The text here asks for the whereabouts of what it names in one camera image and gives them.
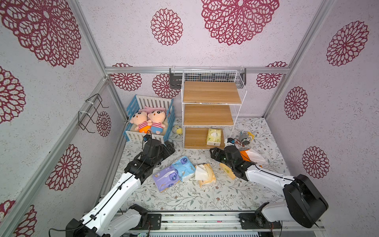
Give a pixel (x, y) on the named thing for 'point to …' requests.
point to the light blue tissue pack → (185, 169)
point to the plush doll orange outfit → (140, 118)
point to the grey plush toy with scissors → (245, 142)
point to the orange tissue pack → (253, 156)
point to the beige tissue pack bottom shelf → (205, 175)
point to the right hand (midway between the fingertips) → (216, 152)
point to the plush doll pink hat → (157, 116)
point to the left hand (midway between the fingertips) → (168, 148)
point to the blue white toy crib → (138, 101)
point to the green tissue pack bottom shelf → (214, 137)
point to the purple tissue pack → (166, 178)
